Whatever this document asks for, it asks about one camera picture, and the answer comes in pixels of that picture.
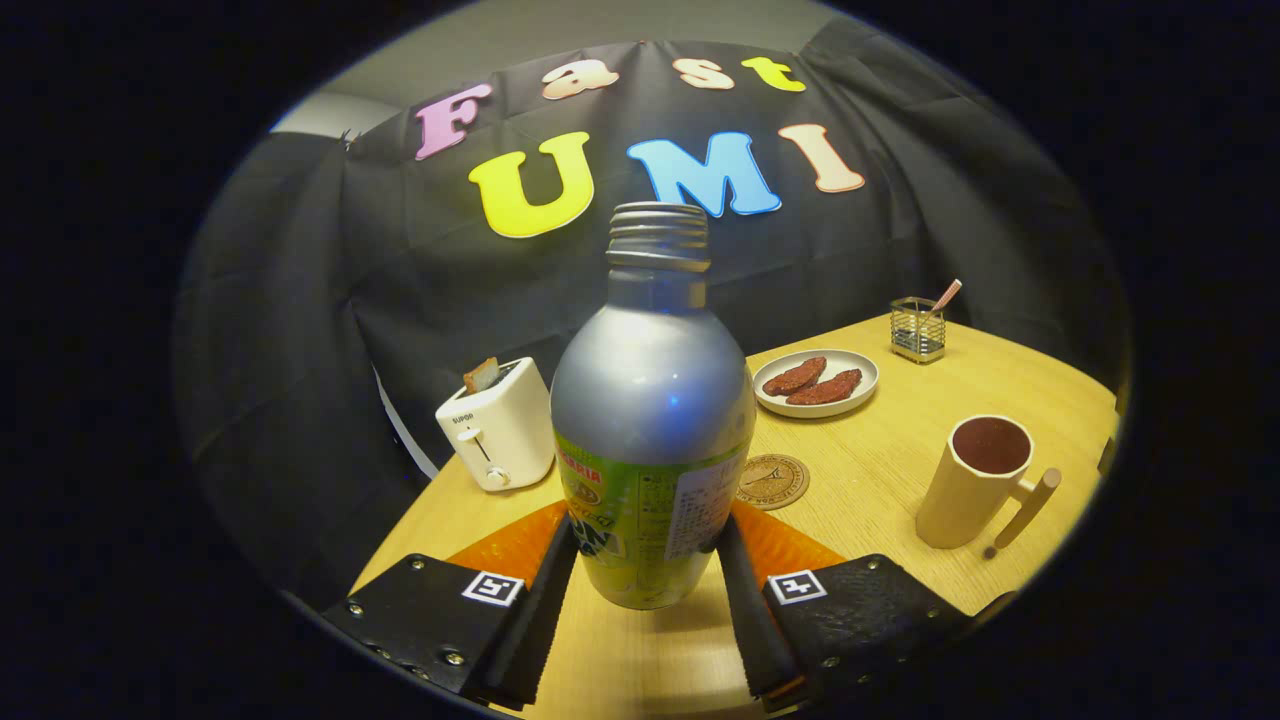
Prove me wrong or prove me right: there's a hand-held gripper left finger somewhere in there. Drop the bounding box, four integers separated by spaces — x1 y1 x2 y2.
318 500 579 713

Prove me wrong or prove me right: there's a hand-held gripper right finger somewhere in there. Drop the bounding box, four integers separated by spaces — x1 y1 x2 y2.
715 500 1016 713

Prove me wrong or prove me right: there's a round wooden coaster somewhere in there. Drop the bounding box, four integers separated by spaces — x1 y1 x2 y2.
737 453 810 512

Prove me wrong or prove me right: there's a silver bottle with green label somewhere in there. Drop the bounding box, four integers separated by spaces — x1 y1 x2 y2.
549 202 758 611

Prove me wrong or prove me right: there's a cream cup with wooden handle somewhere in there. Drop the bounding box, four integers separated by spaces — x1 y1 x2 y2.
915 414 1062 560

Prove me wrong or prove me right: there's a wooden table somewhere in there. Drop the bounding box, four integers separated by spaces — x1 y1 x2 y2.
350 315 1119 720

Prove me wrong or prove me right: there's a white toaster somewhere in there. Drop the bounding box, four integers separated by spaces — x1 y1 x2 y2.
435 357 556 492

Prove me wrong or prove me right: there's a brown meat piece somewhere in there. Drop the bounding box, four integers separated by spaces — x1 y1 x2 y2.
786 369 863 406
762 357 828 397

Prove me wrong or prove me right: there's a white round plate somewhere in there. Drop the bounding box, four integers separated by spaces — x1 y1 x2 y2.
752 349 880 419

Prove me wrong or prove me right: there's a black backdrop cloth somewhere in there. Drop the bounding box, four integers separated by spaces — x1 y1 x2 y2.
170 15 1131 611

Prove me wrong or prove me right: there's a wire mesh holder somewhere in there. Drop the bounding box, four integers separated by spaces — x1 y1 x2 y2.
890 296 947 365

